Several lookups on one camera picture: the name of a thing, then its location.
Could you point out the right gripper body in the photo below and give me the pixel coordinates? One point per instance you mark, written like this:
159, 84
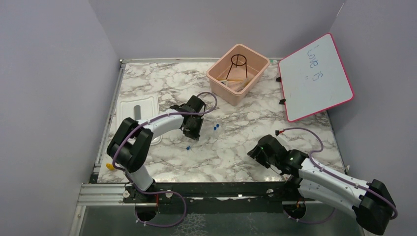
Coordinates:
262, 158

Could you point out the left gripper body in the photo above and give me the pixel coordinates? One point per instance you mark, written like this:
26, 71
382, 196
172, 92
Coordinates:
193, 131

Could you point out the amber rubber tubing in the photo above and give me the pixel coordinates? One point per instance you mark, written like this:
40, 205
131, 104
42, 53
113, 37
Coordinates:
235, 84

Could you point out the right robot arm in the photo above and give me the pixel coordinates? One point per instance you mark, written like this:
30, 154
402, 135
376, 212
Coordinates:
369, 203

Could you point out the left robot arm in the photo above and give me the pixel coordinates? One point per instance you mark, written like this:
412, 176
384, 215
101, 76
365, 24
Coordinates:
130, 145

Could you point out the white plastic lid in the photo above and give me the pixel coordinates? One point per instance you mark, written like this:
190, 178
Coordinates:
137, 108

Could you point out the pink plastic bin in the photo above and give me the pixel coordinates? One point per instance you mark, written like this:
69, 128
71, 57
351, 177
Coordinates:
239, 62

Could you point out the pink framed whiteboard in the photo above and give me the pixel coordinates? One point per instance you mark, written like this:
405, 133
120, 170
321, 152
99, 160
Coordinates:
314, 79

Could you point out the small yellow object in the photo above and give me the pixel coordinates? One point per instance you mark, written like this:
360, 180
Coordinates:
110, 166

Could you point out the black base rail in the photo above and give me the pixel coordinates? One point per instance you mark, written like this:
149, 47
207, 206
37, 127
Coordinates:
208, 197

